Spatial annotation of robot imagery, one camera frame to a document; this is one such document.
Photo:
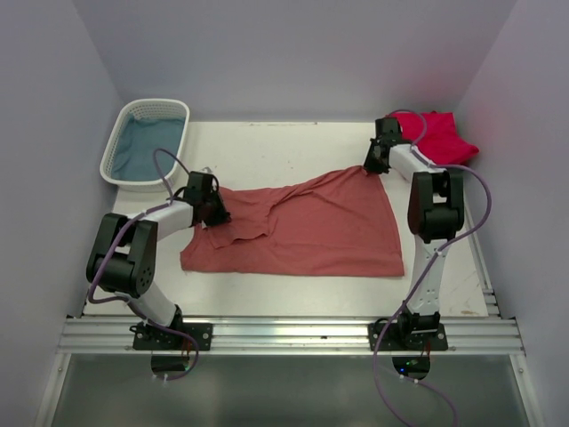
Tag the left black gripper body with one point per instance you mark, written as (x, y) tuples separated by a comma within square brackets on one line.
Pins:
[(215, 211)]

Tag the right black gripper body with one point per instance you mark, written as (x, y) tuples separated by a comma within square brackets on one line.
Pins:
[(372, 164)]

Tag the salmon pink t shirt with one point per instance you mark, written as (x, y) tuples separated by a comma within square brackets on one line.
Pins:
[(339, 224)]

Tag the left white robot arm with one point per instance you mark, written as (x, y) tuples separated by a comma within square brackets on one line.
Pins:
[(122, 263)]

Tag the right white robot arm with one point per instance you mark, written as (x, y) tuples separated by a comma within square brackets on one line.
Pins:
[(435, 215)]

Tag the folded crimson t shirt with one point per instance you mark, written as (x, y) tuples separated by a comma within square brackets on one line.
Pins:
[(439, 141)]

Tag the blue t shirt in basket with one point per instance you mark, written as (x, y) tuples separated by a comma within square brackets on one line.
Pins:
[(137, 142)]

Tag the white perforated plastic basket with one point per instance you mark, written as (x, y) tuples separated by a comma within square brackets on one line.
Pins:
[(166, 163)]

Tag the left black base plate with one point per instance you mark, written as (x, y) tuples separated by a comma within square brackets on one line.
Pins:
[(181, 336)]

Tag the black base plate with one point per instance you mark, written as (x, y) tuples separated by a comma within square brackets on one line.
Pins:
[(181, 336), (396, 340)]

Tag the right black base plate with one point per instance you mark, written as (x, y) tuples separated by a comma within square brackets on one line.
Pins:
[(396, 340)]

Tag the aluminium mounting rail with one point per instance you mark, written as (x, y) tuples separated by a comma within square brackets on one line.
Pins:
[(292, 336)]

